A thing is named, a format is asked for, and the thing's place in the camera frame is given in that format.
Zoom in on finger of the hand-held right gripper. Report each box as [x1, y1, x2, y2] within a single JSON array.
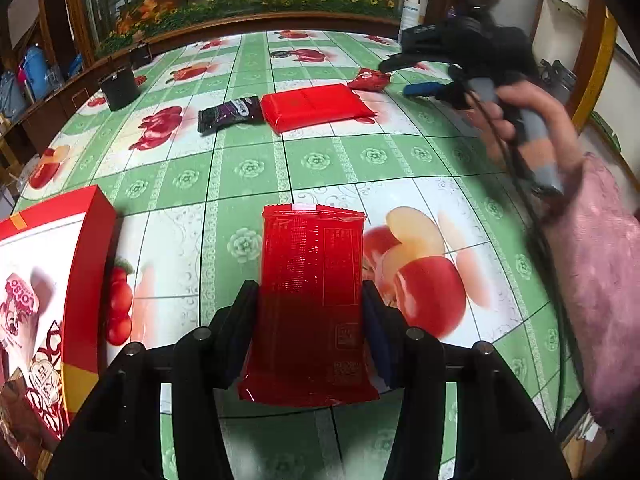
[[404, 81, 451, 99], [378, 52, 426, 74]]

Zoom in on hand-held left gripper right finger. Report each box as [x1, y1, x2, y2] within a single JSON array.
[[361, 280, 573, 480]]

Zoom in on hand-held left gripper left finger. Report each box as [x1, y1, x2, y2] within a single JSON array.
[[45, 280, 261, 480]]

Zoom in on red floral snack packet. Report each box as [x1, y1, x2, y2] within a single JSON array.
[[347, 67, 393, 93]]

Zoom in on red gift box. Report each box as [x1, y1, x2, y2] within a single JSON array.
[[0, 185, 118, 466]]

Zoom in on red white snack packet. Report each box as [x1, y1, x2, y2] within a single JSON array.
[[25, 320, 68, 436]]

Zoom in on pink snack packet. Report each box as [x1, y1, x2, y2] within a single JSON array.
[[0, 272, 41, 361]]

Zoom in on person's right forearm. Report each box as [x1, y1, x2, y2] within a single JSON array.
[[542, 152, 640, 431]]

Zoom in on person's right hand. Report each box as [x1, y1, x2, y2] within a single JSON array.
[[467, 82, 586, 171]]

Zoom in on white spray bottle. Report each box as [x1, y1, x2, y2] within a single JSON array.
[[398, 0, 423, 43]]

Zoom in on green fruit print tablecloth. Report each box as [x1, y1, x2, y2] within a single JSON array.
[[10, 30, 596, 480]]

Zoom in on small black snack packet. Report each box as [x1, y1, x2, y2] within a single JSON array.
[[197, 95, 264, 135]]

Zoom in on tan snack packet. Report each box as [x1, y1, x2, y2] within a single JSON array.
[[0, 367, 56, 456]]

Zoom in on black cup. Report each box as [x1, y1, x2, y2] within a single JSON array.
[[100, 71, 141, 112]]

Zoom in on grey blue bag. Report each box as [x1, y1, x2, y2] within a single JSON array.
[[0, 71, 26, 121]]

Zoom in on black cable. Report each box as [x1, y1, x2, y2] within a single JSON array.
[[472, 92, 571, 426]]

